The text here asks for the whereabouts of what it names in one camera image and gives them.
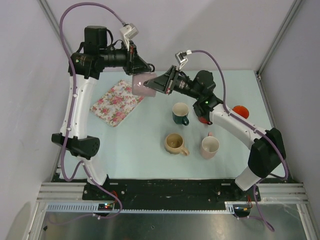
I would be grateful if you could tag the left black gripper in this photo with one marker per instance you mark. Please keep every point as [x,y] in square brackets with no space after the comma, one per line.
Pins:
[134,64]

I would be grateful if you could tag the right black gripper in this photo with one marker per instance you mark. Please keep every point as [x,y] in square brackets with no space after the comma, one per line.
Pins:
[162,84]

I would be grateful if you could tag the purple mug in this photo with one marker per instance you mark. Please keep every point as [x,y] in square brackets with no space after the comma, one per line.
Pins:
[138,87]

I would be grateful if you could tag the green mug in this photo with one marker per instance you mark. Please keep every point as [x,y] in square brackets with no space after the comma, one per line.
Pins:
[180,113]

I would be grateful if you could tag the red mug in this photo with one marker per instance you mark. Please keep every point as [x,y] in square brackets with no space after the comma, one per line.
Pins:
[205,120]

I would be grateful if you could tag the cream beige mug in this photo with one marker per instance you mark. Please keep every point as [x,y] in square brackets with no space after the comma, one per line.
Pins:
[174,144]

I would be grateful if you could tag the pink mug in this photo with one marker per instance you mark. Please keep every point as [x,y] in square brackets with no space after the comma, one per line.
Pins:
[209,146]

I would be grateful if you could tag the orange mug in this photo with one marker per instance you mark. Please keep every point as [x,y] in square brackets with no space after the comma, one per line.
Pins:
[242,111]

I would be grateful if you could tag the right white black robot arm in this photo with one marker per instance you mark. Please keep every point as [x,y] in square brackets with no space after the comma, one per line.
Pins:
[266,147]

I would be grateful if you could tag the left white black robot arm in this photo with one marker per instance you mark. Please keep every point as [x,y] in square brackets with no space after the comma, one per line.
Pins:
[85,66]

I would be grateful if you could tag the floral serving tray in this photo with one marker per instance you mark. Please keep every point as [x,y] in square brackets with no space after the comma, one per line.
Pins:
[116,104]

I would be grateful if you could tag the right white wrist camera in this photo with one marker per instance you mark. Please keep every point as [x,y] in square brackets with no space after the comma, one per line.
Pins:
[181,58]

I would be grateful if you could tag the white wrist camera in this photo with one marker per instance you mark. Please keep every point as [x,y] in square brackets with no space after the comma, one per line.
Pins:
[128,32]
[181,58]

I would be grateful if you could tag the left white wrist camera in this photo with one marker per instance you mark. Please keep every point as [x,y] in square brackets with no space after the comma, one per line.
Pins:
[128,32]

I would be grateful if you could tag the left aluminium corner post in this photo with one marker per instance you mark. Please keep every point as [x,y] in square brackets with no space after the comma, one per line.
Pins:
[54,24]

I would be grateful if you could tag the aluminium corner post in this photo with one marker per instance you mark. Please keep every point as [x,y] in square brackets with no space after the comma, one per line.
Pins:
[54,24]
[284,27]

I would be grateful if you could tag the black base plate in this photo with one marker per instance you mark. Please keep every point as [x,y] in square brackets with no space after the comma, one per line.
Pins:
[170,194]

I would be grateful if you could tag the right aluminium corner post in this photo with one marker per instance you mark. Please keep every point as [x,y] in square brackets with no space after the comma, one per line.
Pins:
[284,27]

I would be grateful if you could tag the aluminium frame rail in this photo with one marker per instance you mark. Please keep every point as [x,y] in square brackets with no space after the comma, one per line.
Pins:
[61,192]

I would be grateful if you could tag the white slotted cable duct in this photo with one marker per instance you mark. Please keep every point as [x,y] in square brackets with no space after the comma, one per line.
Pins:
[73,207]

